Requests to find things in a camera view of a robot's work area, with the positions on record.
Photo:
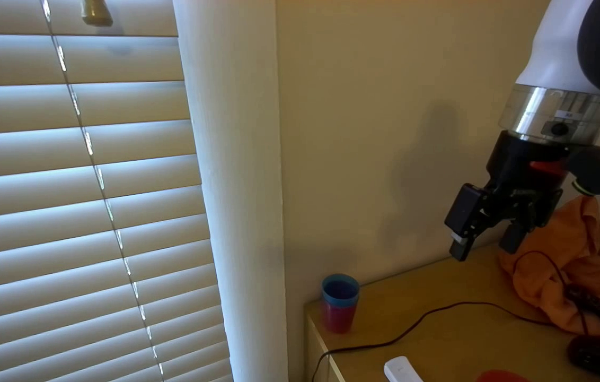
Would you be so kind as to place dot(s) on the red plastic cup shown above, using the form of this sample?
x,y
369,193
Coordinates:
x,y
341,319

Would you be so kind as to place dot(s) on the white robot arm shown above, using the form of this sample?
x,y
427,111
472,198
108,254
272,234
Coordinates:
x,y
561,42

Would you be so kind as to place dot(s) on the white remote with face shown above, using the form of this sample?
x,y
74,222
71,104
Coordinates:
x,y
402,370

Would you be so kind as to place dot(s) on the orange cloth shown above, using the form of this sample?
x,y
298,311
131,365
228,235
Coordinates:
x,y
597,262

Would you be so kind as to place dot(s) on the blue plastic cup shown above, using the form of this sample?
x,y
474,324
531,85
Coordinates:
x,y
342,291

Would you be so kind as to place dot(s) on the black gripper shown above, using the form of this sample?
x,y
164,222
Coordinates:
x,y
524,171

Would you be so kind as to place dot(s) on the white window blind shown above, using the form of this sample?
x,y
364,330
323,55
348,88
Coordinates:
x,y
66,213

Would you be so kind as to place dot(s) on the white window frame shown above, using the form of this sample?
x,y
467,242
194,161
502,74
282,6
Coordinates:
x,y
237,177

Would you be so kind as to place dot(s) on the brass blind fitting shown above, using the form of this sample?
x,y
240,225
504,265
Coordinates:
x,y
96,11

